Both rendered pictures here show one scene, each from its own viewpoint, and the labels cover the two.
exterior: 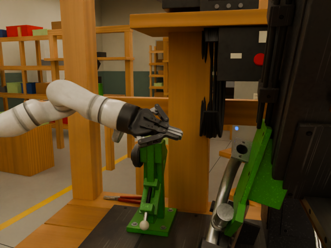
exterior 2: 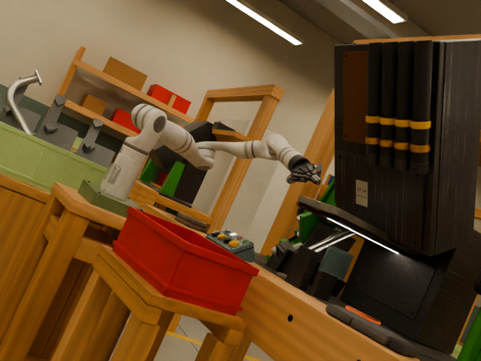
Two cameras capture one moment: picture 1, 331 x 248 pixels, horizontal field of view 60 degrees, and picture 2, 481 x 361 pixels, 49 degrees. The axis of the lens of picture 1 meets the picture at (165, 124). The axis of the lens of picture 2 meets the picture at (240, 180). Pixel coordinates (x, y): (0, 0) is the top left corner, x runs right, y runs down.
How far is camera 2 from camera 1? 139 cm
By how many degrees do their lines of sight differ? 46
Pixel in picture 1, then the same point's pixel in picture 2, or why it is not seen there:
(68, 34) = (319, 127)
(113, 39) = not seen: outside the picture
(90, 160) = (285, 225)
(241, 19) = not seen: hidden behind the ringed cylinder
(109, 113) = (288, 155)
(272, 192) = not seen: hidden behind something
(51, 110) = (265, 152)
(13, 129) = (240, 150)
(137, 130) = (296, 170)
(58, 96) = (270, 140)
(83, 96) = (283, 145)
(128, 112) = (297, 157)
